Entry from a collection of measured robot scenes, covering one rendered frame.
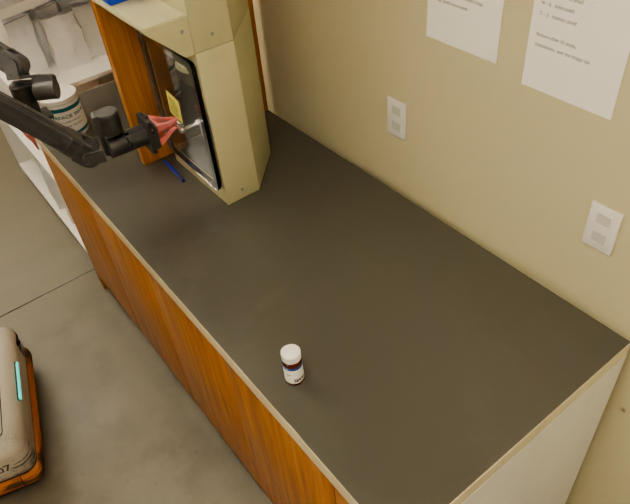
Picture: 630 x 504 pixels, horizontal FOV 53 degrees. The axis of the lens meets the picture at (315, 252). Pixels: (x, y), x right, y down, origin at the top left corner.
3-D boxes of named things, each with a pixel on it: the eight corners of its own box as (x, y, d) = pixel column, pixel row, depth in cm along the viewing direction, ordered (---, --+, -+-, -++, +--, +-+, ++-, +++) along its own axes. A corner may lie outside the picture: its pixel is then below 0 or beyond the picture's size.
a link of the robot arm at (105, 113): (81, 151, 168) (85, 167, 161) (67, 112, 160) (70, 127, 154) (126, 139, 170) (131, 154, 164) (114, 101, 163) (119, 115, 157)
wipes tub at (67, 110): (81, 116, 231) (67, 79, 221) (95, 130, 223) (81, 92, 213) (47, 130, 226) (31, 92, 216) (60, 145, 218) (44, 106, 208)
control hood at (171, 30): (137, 18, 173) (127, -19, 167) (196, 55, 154) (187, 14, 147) (99, 32, 169) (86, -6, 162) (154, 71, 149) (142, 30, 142)
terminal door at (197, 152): (173, 148, 201) (140, 27, 174) (221, 191, 182) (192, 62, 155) (171, 149, 201) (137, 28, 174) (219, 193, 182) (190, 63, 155)
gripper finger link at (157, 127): (181, 116, 168) (149, 128, 164) (186, 138, 173) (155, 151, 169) (170, 105, 172) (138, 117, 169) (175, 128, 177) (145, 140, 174)
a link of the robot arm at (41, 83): (14, 58, 179) (1, 59, 171) (54, 54, 179) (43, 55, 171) (24, 101, 183) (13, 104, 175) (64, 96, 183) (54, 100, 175)
